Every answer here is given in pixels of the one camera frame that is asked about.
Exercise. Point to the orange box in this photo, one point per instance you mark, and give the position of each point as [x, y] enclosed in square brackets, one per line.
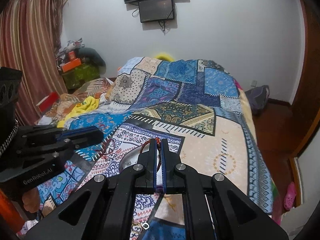
[71, 65]

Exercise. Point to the pink slipper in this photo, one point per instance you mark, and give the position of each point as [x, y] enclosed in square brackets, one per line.
[290, 196]

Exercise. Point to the patchwork patterned bedspread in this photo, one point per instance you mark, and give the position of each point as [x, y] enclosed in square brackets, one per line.
[203, 114]

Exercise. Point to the left hand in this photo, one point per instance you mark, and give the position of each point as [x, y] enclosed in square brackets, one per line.
[31, 200]

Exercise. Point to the brown striped blanket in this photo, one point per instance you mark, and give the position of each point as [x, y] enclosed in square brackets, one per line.
[97, 88]

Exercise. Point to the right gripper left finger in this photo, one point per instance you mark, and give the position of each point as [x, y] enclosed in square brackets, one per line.
[103, 207]

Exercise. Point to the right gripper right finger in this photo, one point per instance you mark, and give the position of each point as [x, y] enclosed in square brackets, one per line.
[214, 208]

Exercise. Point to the grey backpack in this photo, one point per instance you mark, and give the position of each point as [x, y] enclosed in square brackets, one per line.
[258, 98]

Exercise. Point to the white sliding wardrobe door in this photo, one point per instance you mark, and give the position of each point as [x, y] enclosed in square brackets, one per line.
[308, 165]

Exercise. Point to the yellow cloth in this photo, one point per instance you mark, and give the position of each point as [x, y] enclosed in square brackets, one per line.
[90, 103]

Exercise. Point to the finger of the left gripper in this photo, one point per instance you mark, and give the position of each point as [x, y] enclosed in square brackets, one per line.
[85, 132]
[73, 146]

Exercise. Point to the red box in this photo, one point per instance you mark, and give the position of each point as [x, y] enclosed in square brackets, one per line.
[46, 103]

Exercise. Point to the purple heart-shaped tin box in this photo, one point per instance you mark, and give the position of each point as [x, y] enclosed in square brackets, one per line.
[130, 159]

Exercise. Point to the striped brown curtain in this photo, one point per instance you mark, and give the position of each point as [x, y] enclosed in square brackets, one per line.
[30, 42]

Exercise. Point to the small black wall monitor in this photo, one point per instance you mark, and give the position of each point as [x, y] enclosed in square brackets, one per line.
[156, 10]

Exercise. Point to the grey green cushion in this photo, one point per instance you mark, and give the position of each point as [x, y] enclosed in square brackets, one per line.
[92, 55]

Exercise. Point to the wooden wardrobe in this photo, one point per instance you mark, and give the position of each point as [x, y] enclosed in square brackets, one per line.
[305, 105]

